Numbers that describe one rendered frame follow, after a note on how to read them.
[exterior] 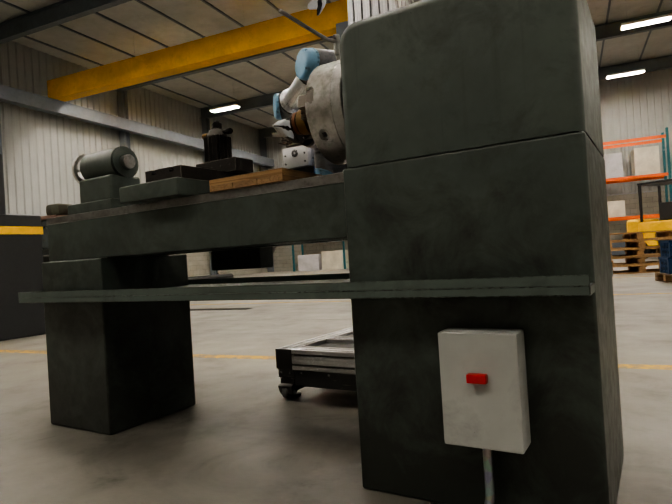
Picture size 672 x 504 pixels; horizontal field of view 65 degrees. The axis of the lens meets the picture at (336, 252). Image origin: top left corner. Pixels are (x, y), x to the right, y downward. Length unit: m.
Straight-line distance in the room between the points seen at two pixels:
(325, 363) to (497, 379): 1.19
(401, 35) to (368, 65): 0.11
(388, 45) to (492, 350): 0.80
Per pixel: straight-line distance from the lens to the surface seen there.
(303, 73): 2.11
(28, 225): 6.34
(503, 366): 1.23
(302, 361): 2.38
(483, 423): 1.28
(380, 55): 1.46
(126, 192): 2.04
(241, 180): 1.72
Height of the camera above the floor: 0.63
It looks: level
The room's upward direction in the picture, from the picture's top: 4 degrees counter-clockwise
